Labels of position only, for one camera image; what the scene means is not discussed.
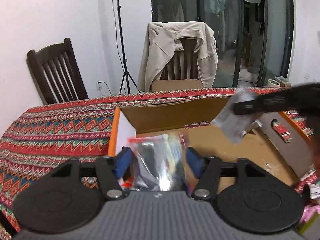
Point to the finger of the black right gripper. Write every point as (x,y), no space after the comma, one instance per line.
(304,99)

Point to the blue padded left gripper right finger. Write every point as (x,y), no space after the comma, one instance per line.
(195,161)

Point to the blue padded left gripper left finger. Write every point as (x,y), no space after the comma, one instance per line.
(121,162)

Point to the silver dark snack packet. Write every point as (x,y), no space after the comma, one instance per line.
(158,163)

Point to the grey silver snack packet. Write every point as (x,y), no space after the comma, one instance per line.
(235,127)

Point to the orange cardboard snack box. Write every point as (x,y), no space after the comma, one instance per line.
(278,146)

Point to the colourful patterned tablecloth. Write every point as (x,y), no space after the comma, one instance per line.
(54,167)

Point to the black light stand tripod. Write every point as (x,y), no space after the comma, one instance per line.
(126,75)

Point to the wooden chair with jacket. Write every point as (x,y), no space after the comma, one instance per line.
(181,72)

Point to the glass sliding door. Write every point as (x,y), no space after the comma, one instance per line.
(254,37)

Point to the dark wooden chair left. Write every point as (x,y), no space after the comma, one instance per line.
(57,73)

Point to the beige jacket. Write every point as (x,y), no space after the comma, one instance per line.
(163,40)

